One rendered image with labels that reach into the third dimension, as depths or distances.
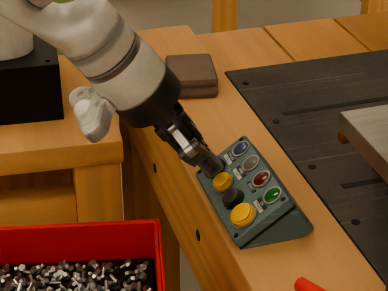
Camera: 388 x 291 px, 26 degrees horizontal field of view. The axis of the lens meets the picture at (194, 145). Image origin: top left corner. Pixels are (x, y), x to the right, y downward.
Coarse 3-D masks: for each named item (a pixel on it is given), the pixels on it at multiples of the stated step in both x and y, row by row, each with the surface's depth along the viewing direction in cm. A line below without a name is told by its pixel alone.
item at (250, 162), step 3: (252, 156) 100; (255, 156) 100; (246, 159) 101; (249, 159) 100; (252, 159) 100; (255, 159) 100; (246, 162) 100; (249, 162) 100; (252, 162) 99; (255, 162) 99; (243, 165) 100; (246, 165) 100; (249, 165) 99; (252, 165) 99; (246, 168) 100; (249, 168) 99
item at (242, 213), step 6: (240, 204) 95; (246, 204) 94; (234, 210) 95; (240, 210) 94; (246, 210) 93; (252, 210) 94; (234, 216) 94; (240, 216) 93; (246, 216) 93; (252, 216) 93; (234, 222) 94; (240, 222) 93; (246, 222) 93
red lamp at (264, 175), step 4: (260, 172) 98; (264, 172) 97; (256, 176) 97; (260, 176) 97; (264, 176) 97; (256, 180) 97; (260, 180) 97; (264, 180) 96; (256, 184) 97; (260, 184) 96
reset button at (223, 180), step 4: (224, 172) 100; (216, 176) 100; (220, 176) 100; (224, 176) 99; (228, 176) 99; (216, 180) 100; (220, 180) 99; (224, 180) 99; (228, 180) 99; (216, 184) 99; (220, 184) 99; (224, 184) 99; (228, 184) 99; (216, 188) 100; (220, 188) 99; (224, 188) 99
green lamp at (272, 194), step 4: (272, 188) 95; (276, 188) 94; (268, 192) 94; (272, 192) 94; (276, 192) 94; (264, 196) 95; (268, 196) 94; (272, 196) 94; (276, 196) 93; (268, 200) 94; (272, 200) 93
